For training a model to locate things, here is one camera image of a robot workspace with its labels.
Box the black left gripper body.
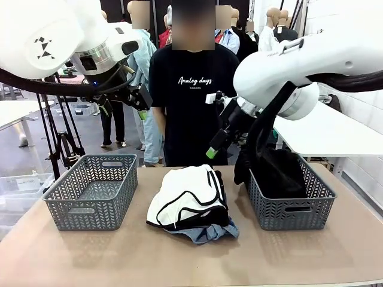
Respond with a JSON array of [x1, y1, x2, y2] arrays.
[[127, 84, 154, 111]]

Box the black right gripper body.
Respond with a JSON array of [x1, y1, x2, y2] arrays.
[[218, 100, 251, 141]]

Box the white garment black trim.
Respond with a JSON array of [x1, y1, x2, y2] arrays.
[[146, 164, 227, 228]]

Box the black top garment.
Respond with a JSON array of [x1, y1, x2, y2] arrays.
[[233, 143, 309, 200]]

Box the mannequin in blue fleece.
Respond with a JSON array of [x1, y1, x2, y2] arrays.
[[127, 0, 165, 167]]

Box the mannequin in cream shirt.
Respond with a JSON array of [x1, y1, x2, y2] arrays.
[[99, 10, 126, 148]]

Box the person in black t-shirt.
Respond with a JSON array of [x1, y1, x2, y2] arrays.
[[148, 0, 241, 167]]

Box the mannequin in red garment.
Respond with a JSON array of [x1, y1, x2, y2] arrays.
[[158, 14, 174, 49]]

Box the mannequin in blue shirt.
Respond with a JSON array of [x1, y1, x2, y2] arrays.
[[214, 4, 241, 55]]

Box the mannequin in white shirt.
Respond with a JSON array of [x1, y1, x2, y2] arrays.
[[258, 7, 282, 52]]

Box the black tripod stand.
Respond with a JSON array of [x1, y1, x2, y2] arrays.
[[35, 73, 87, 181]]

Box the blue denim shorts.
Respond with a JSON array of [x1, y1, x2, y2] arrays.
[[172, 216, 240, 245]]

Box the mannequin in black jacket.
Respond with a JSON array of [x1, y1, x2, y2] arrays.
[[273, 10, 299, 44]]

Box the grey plastic woven basket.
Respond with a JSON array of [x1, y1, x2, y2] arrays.
[[244, 154, 337, 231], [41, 153, 138, 231]]

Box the small white table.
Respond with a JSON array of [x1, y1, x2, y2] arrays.
[[0, 99, 56, 168]]

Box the clear plastic storage box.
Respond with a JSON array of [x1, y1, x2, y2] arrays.
[[0, 172, 55, 212]]

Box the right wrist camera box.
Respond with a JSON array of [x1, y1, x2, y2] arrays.
[[205, 90, 230, 106]]

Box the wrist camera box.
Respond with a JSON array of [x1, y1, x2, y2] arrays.
[[97, 95, 114, 118], [205, 90, 230, 106]]

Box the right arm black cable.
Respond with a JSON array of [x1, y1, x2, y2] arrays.
[[248, 71, 383, 161]]

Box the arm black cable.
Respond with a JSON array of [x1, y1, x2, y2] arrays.
[[0, 64, 138, 104], [248, 71, 383, 161]]

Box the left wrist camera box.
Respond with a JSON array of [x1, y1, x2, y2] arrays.
[[97, 95, 114, 118]]

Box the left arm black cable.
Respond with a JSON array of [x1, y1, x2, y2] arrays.
[[0, 64, 138, 104]]

